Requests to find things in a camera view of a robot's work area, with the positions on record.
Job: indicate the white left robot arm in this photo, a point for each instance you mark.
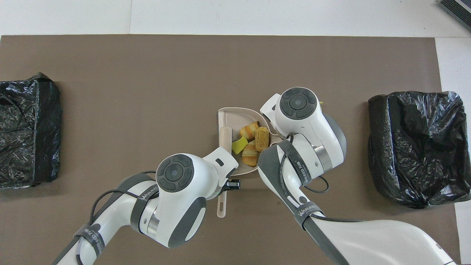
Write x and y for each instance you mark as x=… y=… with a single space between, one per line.
x=184 y=206

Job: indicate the beige plastic dustpan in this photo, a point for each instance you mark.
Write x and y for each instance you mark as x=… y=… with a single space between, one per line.
x=235 y=117

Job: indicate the brown fried nugget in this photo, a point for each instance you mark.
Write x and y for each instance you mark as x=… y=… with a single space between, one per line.
x=262 y=139

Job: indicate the brown table mat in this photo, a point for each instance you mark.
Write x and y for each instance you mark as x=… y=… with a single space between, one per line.
x=147 y=73

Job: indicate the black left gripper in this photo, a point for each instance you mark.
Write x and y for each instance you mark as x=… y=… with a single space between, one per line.
x=233 y=184

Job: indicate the right black trash bag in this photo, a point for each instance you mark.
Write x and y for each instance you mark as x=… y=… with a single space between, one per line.
x=415 y=147

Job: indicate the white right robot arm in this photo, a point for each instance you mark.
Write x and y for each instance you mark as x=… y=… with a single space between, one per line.
x=368 y=239

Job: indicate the pale striped croissant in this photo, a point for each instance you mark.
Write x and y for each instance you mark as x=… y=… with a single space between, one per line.
x=250 y=156

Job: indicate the left black trash bag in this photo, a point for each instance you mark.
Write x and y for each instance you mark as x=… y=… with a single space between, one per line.
x=29 y=129

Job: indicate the black trash bag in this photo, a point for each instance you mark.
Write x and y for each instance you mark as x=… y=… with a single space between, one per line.
x=29 y=129
x=415 y=147

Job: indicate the orange striped croissant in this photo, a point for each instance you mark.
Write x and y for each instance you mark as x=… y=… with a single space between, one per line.
x=249 y=130

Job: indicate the dark ribbed grille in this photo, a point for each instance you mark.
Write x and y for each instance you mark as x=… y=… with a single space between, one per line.
x=458 y=9

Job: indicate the beige hand brush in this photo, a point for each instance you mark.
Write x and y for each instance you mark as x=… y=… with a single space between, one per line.
x=225 y=140

